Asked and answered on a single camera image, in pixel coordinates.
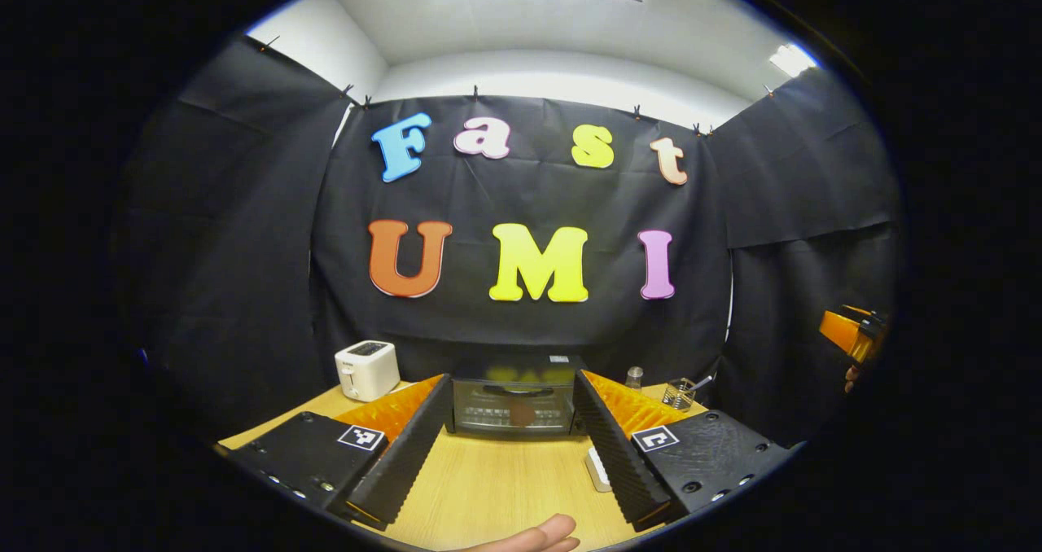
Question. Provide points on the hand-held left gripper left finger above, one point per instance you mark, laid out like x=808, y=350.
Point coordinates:
x=411, y=450

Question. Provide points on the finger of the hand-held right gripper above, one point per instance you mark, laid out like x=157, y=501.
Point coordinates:
x=842, y=334

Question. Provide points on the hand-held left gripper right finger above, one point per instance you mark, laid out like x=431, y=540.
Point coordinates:
x=615, y=454

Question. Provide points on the brown meat piece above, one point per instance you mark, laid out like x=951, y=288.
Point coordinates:
x=522, y=414

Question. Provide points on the black electric oven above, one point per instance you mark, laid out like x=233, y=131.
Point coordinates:
x=488, y=369

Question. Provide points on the white rectangular tray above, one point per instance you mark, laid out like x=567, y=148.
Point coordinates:
x=598, y=470

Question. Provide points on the glass bottle with yellow label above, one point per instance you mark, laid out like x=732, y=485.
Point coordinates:
x=633, y=378

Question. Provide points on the white toaster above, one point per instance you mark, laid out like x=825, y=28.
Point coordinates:
x=366, y=371

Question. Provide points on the metal spoon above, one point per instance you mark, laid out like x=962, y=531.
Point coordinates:
x=702, y=383

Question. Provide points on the black backdrop cloth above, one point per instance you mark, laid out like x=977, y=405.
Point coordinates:
x=570, y=324

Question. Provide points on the small ceiling light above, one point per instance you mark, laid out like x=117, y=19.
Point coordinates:
x=791, y=59

